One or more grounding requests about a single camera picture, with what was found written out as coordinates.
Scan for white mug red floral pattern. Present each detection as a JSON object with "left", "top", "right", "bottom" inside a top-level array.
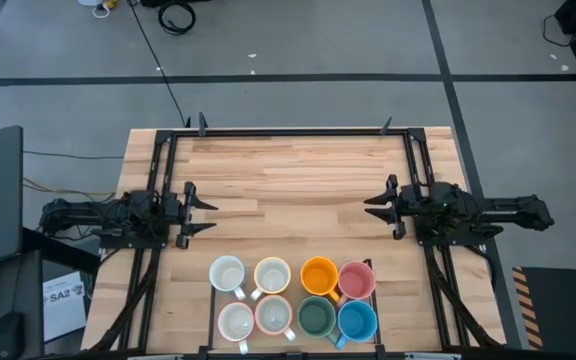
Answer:
[{"left": 254, "top": 294, "right": 298, "bottom": 343}]

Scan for green mug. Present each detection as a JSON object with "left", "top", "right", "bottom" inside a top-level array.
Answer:
[{"left": 296, "top": 295, "right": 339, "bottom": 346}]

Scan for white mug yellow pattern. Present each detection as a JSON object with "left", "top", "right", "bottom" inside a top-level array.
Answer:
[{"left": 250, "top": 256, "right": 292, "bottom": 301}]

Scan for black aluminium table frame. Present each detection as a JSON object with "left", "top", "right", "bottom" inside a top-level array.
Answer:
[{"left": 81, "top": 127, "right": 508, "bottom": 360}]

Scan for thin black floor cable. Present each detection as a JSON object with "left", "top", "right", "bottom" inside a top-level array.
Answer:
[{"left": 22, "top": 149, "right": 125, "bottom": 161}]

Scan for coiled black cable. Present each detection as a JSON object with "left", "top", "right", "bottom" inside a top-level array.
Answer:
[{"left": 156, "top": 0, "right": 198, "bottom": 36}]

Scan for black computer mouse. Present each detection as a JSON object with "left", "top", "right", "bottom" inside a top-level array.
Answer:
[{"left": 0, "top": 311, "right": 26, "bottom": 360}]

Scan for long black floor cable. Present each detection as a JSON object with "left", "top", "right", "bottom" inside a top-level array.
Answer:
[{"left": 127, "top": 0, "right": 192, "bottom": 129}]

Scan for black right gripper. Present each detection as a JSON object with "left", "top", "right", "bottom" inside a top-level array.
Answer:
[{"left": 364, "top": 174, "right": 437, "bottom": 240}]

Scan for white mug pink rim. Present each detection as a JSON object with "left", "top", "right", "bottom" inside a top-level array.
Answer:
[{"left": 216, "top": 301, "right": 255, "bottom": 355}]

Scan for white plug cable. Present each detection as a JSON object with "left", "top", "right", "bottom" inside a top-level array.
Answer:
[{"left": 77, "top": 0, "right": 119, "bottom": 20}]

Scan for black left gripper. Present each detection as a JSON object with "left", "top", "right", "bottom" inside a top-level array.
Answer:
[{"left": 161, "top": 182, "right": 219, "bottom": 250}]

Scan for white printed box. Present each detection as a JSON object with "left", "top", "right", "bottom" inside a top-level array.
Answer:
[{"left": 41, "top": 271, "right": 88, "bottom": 343}]

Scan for yellow floor cable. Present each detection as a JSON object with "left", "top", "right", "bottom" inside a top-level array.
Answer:
[{"left": 21, "top": 175, "right": 117, "bottom": 197}]

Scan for white mug blue lattice pattern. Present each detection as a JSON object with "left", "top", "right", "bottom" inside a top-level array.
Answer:
[{"left": 208, "top": 254, "right": 248, "bottom": 301}]

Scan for wooden shelf black metal legs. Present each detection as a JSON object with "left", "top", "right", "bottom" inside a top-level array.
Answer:
[{"left": 207, "top": 257, "right": 383, "bottom": 351}]

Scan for black mat hazard stripes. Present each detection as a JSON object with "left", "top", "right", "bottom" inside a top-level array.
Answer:
[{"left": 511, "top": 265, "right": 576, "bottom": 351}]

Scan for yellow faceted mug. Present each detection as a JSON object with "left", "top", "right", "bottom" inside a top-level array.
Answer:
[{"left": 299, "top": 256, "right": 342, "bottom": 304}]

